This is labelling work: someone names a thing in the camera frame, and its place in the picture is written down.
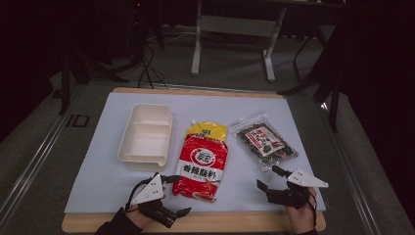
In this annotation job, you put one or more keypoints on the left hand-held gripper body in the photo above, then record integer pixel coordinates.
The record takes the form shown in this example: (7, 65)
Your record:
(151, 192)

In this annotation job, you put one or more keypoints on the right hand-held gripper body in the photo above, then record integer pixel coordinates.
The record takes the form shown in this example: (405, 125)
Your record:
(293, 196)

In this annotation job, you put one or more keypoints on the red seasoning packet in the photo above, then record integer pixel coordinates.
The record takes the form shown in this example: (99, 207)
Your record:
(200, 169)

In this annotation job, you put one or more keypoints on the clear dried seaweed packet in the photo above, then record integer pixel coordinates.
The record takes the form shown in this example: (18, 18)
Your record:
(266, 142)

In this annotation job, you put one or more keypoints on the white divided plastic container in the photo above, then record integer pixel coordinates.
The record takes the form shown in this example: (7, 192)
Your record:
(145, 137)

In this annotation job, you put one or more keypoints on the person's right hand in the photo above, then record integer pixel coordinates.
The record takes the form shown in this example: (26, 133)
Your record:
(303, 218)

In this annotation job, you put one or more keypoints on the person's left hand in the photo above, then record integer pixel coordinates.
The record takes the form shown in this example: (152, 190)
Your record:
(142, 218)

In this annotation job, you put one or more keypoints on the wooden table board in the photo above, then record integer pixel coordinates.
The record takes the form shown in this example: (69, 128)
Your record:
(195, 223)

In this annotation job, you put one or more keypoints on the light blue table mat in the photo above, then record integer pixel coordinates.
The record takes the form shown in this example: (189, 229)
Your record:
(98, 182)

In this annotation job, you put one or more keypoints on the yellow sauce packet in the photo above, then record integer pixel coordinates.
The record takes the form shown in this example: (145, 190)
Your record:
(208, 129)

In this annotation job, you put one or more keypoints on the black metal stand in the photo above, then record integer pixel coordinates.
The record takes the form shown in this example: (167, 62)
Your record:
(65, 81)

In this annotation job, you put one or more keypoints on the black chair frame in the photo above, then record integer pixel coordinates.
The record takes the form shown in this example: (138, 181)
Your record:
(332, 81)

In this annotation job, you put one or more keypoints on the white metal desk frame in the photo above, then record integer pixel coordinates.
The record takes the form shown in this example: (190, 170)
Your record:
(235, 26)

